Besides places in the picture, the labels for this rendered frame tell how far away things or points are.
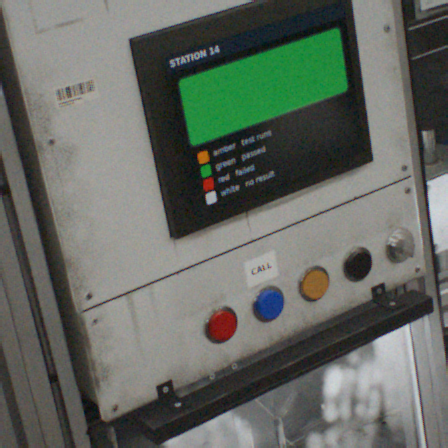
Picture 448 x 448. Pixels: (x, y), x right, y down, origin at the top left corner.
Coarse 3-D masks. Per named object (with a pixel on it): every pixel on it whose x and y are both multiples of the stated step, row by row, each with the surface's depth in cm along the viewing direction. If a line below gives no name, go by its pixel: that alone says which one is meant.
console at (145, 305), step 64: (0, 0) 105; (64, 0) 107; (128, 0) 110; (192, 0) 114; (256, 0) 118; (320, 0) 120; (384, 0) 126; (0, 64) 113; (64, 64) 108; (128, 64) 112; (384, 64) 128; (64, 128) 110; (128, 128) 113; (384, 128) 130; (64, 192) 111; (128, 192) 115; (320, 192) 127; (384, 192) 132; (64, 256) 113; (128, 256) 116; (192, 256) 120; (256, 256) 125; (320, 256) 129; (384, 256) 134; (64, 320) 123; (128, 320) 118; (192, 320) 122; (256, 320) 126; (320, 320) 131; (128, 384) 120
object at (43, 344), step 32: (0, 96) 107; (0, 128) 108; (0, 160) 109; (0, 192) 109; (0, 224) 110; (32, 224) 111; (0, 256) 110; (32, 256) 112; (32, 288) 114; (32, 320) 113; (32, 352) 114; (64, 352) 116; (32, 384) 115; (64, 384) 117; (64, 416) 118
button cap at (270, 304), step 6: (264, 294) 125; (270, 294) 125; (276, 294) 126; (264, 300) 125; (270, 300) 125; (276, 300) 126; (282, 300) 126; (258, 306) 125; (264, 306) 125; (270, 306) 126; (276, 306) 126; (282, 306) 127; (258, 312) 126; (264, 312) 125; (270, 312) 126; (276, 312) 126; (270, 318) 126
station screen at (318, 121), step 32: (256, 32) 116; (288, 32) 118; (320, 32) 120; (192, 64) 113; (224, 64) 115; (352, 96) 124; (256, 128) 118; (288, 128) 120; (320, 128) 123; (352, 128) 125; (192, 160) 115; (224, 160) 117; (256, 160) 119; (288, 160) 121; (320, 160) 123; (192, 192) 116; (224, 192) 118; (256, 192) 120
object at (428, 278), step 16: (400, 0) 129; (400, 16) 129; (400, 32) 130; (400, 48) 130; (400, 64) 131; (416, 128) 134; (416, 144) 134; (416, 160) 135; (416, 176) 135; (416, 192) 136; (432, 272) 140; (416, 288) 139; (432, 288) 140; (432, 320) 142; (416, 336) 141; (432, 336) 142; (416, 352) 141; (432, 400) 144; (432, 416) 145; (432, 432) 146
